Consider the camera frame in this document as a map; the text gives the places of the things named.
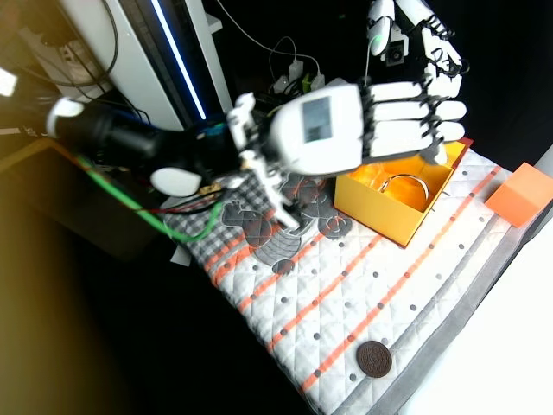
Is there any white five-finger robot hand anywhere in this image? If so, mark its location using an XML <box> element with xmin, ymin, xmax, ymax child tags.
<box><xmin>366</xmin><ymin>0</ymin><xmax>470</xmax><ymax>100</ymax></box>
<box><xmin>267</xmin><ymin>80</ymin><xmax>467</xmax><ymax>176</ymax></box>

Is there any silver ring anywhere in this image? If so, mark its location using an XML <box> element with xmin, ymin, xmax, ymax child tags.
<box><xmin>379</xmin><ymin>172</ymin><xmax>429</xmax><ymax>201</ymax></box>

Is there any yellow box with red lid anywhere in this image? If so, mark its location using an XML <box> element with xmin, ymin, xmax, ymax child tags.
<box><xmin>333</xmin><ymin>137</ymin><xmax>474</xmax><ymax>250</ymax></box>

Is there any orange cube block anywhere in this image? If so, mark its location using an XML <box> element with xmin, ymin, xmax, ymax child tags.
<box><xmin>484</xmin><ymin>162</ymin><xmax>553</xmax><ymax>229</ymax></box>

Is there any grey quilt with orange stripes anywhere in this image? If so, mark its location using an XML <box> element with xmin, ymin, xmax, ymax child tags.
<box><xmin>163</xmin><ymin>146</ymin><xmax>541</xmax><ymax>415</ymax></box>

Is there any white cabinet with blue light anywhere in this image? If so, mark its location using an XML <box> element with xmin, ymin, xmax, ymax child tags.
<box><xmin>55</xmin><ymin>0</ymin><xmax>234</xmax><ymax>133</ymax></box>

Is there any brown round sandwich cookie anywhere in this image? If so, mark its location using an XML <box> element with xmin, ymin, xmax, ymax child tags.
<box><xmin>356</xmin><ymin>340</ymin><xmax>393</xmax><ymax>379</ymax></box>

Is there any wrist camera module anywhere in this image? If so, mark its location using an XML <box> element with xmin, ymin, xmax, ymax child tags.
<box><xmin>385</xmin><ymin>36</ymin><xmax>410</xmax><ymax>67</ymax></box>

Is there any thick green cable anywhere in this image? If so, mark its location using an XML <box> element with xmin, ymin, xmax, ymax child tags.
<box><xmin>77</xmin><ymin>155</ymin><xmax>224</xmax><ymax>243</ymax></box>

